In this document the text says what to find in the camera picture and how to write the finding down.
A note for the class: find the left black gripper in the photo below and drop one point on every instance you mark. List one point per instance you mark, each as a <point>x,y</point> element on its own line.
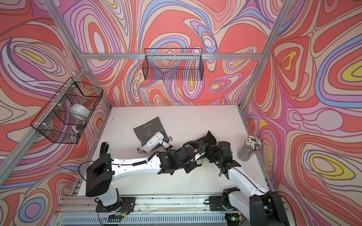
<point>195,165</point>

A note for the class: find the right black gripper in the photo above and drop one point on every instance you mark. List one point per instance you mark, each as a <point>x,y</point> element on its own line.
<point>210,149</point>

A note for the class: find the black hair dryer pouch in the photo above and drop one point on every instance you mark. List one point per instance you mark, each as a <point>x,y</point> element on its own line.
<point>208,139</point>

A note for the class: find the white hair dryer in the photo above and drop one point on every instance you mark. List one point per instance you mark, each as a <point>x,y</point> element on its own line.
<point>153,142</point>

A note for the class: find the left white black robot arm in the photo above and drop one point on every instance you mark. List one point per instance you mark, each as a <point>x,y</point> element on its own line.
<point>105,170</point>

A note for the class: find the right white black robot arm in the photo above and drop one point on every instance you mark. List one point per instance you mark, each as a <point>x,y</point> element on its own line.
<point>259,206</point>

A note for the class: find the grey hair dryer pouch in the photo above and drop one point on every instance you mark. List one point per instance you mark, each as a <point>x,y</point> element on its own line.
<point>147,130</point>

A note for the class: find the metal cup of pencils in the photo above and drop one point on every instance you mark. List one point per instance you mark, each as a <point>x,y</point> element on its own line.
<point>249,148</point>

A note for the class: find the silver tape roll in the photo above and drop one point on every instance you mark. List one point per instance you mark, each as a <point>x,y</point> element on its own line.
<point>79,111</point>

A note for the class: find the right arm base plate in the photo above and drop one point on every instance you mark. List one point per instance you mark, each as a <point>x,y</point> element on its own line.
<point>219,203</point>

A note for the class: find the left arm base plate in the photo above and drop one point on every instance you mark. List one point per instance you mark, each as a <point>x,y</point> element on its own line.
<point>125,205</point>

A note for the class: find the back black wire basket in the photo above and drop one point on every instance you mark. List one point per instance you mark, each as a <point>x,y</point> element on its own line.
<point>173,64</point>

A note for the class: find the black wire basket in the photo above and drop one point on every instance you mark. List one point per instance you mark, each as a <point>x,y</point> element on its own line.
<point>68,112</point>
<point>173,64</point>

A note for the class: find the left black wire basket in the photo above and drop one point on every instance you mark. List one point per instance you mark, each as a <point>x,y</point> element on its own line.
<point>68,112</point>

